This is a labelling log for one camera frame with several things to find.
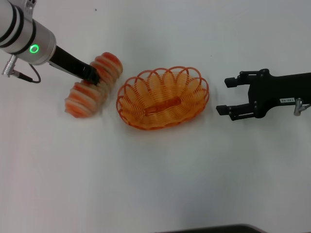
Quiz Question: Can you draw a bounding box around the arm silver cable plug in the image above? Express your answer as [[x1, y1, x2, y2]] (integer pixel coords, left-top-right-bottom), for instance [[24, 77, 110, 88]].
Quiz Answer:
[[293, 98, 311, 117], [1, 54, 41, 84]]

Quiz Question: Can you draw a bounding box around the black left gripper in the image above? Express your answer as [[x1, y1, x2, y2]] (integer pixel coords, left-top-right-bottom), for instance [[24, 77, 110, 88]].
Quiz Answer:
[[48, 45, 101, 86]]

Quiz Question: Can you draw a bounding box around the left arm silver cable plug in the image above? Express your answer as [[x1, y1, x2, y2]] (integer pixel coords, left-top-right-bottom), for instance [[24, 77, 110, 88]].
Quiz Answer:
[[1, 54, 41, 84]]

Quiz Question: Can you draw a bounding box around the right arm silver cable plug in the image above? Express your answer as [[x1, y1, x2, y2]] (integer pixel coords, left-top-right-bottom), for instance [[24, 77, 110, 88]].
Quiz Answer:
[[293, 98, 311, 117]]

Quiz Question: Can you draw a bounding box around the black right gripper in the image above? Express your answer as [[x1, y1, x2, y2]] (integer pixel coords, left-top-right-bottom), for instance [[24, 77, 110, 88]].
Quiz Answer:
[[216, 68, 311, 122]]

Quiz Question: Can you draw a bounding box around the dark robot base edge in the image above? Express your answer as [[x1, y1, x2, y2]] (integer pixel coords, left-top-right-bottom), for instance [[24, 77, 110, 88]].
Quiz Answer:
[[155, 223, 266, 233]]

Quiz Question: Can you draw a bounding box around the orange woven plastic basket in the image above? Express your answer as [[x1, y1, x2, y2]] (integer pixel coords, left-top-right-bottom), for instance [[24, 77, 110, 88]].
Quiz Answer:
[[116, 66, 210, 131]]

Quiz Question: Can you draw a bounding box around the orange striped toy bread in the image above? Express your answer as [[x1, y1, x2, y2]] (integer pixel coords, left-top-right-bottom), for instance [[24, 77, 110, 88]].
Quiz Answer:
[[64, 51, 123, 119]]

